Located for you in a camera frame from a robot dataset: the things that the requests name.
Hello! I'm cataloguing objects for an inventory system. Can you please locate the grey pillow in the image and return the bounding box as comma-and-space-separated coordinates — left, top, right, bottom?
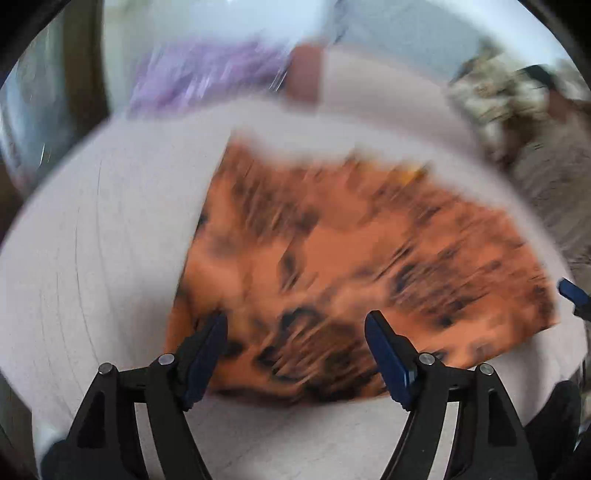
327, 1, 482, 81

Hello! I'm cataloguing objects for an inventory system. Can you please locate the beige striped cushion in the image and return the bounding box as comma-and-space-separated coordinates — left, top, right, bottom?
510, 113, 590, 288

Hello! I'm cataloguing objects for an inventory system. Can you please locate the cream brown patterned blanket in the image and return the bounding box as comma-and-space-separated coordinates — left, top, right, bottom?
448, 38, 590, 169

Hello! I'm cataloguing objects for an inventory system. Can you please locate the wooden glass-panel wardrobe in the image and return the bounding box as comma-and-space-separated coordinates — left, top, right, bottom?
0, 0, 112, 195

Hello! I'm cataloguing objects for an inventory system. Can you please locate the purple floral garment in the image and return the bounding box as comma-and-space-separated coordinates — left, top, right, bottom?
128, 37, 290, 116

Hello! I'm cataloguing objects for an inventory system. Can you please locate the orange black floral garment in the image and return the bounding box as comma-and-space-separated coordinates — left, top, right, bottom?
165, 138, 557, 404

